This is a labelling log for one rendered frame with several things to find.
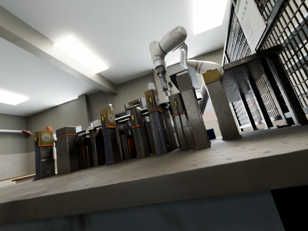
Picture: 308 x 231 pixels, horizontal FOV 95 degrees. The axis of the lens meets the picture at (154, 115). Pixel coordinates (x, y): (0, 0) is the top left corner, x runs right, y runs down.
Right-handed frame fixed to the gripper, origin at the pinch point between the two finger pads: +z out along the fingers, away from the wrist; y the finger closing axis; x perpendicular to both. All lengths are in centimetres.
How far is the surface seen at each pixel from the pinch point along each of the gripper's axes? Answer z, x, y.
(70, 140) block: 13, 76, -13
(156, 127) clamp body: 20.7, 5.6, -19.0
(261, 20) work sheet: -14, -54, -15
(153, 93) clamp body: 2.8, 2.9, -19.6
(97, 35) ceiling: -204, 128, 105
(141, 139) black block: 24.6, 17.9, -14.5
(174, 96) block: 8.1, -7.4, -18.5
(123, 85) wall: -194, 207, 300
